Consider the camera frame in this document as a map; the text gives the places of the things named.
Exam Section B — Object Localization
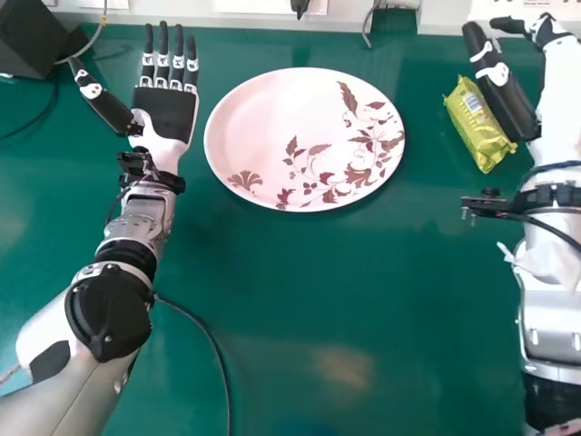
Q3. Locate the black cable on table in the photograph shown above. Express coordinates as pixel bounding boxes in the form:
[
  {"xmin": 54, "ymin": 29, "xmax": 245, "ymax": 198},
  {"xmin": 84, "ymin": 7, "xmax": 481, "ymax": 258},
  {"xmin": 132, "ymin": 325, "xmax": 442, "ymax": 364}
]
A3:
[{"xmin": 0, "ymin": 72, "xmax": 61, "ymax": 142}]

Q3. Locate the yellow-green biscuit packet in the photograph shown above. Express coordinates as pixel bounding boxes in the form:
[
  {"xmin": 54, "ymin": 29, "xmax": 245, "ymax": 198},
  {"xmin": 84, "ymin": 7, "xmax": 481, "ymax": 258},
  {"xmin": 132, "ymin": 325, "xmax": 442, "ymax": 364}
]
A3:
[{"xmin": 442, "ymin": 75, "xmax": 518, "ymax": 175}]

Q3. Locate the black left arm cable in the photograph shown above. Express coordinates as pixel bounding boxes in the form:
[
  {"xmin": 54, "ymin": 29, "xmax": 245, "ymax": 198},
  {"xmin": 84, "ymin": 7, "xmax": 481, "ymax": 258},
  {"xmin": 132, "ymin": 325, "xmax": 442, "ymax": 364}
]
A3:
[{"xmin": 153, "ymin": 293, "xmax": 233, "ymax": 436}]

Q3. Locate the grey cable with plug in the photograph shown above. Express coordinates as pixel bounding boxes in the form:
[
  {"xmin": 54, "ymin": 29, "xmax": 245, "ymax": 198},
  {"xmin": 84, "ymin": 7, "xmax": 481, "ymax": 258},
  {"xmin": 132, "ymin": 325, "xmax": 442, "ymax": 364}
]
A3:
[{"xmin": 361, "ymin": 7, "xmax": 379, "ymax": 49}]

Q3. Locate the small black plug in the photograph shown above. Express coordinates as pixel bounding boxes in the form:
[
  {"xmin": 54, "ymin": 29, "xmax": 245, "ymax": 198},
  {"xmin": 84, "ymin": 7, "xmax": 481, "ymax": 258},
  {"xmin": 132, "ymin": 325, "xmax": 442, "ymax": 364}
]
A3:
[{"xmin": 290, "ymin": 0, "xmax": 314, "ymax": 22}]

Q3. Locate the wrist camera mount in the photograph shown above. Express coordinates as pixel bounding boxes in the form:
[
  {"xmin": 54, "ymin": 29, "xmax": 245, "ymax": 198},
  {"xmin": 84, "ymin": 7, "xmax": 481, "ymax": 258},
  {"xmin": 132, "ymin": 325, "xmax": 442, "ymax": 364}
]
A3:
[
  {"xmin": 459, "ymin": 186, "xmax": 519, "ymax": 227},
  {"xmin": 116, "ymin": 149, "xmax": 187, "ymax": 195}
]

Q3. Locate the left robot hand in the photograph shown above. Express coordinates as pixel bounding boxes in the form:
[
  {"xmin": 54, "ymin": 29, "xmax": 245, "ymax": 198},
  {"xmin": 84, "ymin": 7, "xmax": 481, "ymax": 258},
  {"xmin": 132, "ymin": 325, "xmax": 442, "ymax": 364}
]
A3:
[{"xmin": 67, "ymin": 20, "xmax": 202, "ymax": 183}]

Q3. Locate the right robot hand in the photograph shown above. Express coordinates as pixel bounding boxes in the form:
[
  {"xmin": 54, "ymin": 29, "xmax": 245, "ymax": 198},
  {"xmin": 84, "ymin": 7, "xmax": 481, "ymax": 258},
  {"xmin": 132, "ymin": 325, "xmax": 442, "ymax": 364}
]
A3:
[{"xmin": 461, "ymin": 12, "xmax": 581, "ymax": 215}]

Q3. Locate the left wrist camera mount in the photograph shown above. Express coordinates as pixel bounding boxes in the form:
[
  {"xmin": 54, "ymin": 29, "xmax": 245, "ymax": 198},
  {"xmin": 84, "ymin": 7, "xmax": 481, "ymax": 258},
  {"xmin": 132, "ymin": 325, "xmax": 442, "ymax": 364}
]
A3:
[{"xmin": 116, "ymin": 149, "xmax": 187, "ymax": 195}]

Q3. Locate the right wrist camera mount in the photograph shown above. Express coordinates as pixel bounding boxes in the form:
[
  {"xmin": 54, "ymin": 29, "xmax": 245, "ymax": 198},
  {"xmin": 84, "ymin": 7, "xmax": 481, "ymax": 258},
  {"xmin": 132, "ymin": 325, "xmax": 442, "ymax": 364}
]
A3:
[{"xmin": 459, "ymin": 186, "xmax": 519, "ymax": 227}]

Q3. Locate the plate with brown leaf pattern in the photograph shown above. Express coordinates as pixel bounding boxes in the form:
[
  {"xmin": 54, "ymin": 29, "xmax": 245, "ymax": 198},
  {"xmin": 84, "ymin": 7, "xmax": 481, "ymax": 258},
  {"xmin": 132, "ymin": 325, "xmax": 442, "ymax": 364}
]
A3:
[{"xmin": 202, "ymin": 66, "xmax": 407, "ymax": 213}]

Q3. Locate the black box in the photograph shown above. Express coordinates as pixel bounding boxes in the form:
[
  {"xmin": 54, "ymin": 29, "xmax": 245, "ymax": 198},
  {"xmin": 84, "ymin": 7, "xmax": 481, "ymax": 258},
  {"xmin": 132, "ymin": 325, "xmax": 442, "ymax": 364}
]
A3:
[{"xmin": 0, "ymin": 0, "xmax": 90, "ymax": 81}]

